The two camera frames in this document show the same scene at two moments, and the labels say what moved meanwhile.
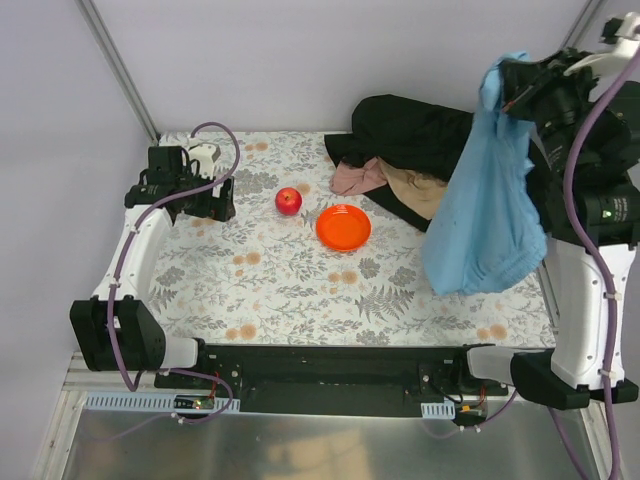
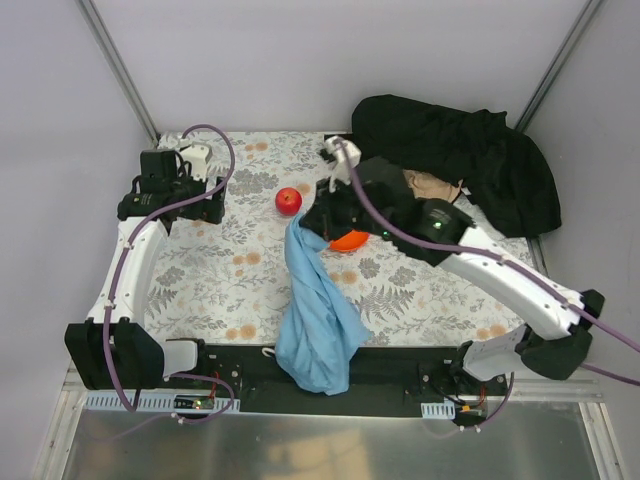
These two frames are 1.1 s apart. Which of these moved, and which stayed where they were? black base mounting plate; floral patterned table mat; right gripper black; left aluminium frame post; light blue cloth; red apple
Moved: right gripper black; light blue cloth
Stayed: red apple; left aluminium frame post; floral patterned table mat; black base mounting plate
